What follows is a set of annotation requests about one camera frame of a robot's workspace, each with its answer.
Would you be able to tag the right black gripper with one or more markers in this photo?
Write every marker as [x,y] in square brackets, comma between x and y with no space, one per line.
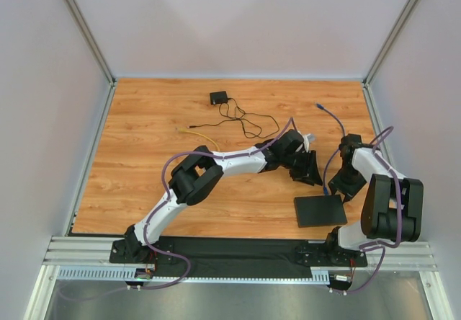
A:
[348,181]

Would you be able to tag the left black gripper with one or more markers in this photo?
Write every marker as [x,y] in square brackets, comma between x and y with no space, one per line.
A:
[303,166]

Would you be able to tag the black network switch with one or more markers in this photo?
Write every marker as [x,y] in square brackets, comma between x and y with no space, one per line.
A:
[321,210]

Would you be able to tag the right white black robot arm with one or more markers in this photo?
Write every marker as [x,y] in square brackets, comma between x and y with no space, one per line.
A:
[392,210]

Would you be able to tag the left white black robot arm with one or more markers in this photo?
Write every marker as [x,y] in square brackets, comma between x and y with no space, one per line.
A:
[194,178]

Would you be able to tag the black power adapter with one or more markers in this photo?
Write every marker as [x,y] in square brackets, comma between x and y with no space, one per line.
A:
[218,98]

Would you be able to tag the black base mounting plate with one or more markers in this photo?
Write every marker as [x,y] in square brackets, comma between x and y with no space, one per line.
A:
[244,258]

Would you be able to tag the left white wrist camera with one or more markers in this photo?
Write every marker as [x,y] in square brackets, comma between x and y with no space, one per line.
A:
[308,139]

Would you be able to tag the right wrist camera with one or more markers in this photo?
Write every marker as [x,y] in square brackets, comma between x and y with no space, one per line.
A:
[350,141]

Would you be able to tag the right aluminium frame post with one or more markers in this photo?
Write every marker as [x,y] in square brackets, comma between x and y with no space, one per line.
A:
[393,35]

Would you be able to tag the aluminium frame post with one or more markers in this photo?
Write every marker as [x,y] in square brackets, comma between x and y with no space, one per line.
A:
[81,23]
[393,35]

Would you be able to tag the aluminium front rail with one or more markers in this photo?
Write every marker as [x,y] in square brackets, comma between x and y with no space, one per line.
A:
[101,251]

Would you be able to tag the left aluminium frame post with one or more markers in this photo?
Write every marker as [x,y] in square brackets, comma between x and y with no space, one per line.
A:
[81,23]

